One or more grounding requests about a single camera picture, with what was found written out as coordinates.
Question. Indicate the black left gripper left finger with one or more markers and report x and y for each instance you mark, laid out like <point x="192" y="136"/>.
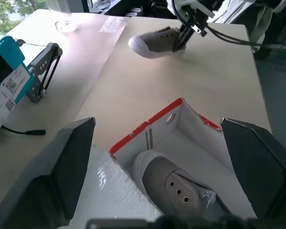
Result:
<point x="57" y="171"/>

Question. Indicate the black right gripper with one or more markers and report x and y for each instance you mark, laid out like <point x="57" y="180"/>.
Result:
<point x="194" y="22"/>

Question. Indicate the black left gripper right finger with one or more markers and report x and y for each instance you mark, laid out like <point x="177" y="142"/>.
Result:
<point x="259" y="167"/>

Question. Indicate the clear tape strip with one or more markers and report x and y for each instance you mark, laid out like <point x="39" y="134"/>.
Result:
<point x="112" y="25"/>

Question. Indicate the grey metal hinged bracket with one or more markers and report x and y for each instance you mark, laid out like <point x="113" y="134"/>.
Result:
<point x="41" y="60"/>

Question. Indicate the white red shoe box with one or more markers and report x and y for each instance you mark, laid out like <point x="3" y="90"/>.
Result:
<point x="162" y="124"/>

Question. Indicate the crumpled clear stuffing paper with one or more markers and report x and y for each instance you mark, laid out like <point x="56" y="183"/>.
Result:
<point x="208" y="198"/>

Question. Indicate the clear glass dish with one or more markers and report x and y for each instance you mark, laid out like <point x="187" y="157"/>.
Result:
<point x="65" y="26"/>

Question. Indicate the beige trouser leg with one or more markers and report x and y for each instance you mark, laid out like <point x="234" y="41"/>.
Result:
<point x="261" y="26"/>

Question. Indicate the teal device with stand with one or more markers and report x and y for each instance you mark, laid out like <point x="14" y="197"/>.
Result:
<point x="7" y="45"/>

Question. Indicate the grey sneaker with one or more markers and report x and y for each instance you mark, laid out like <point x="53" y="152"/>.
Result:
<point x="155" y="43"/>
<point x="157" y="171"/>

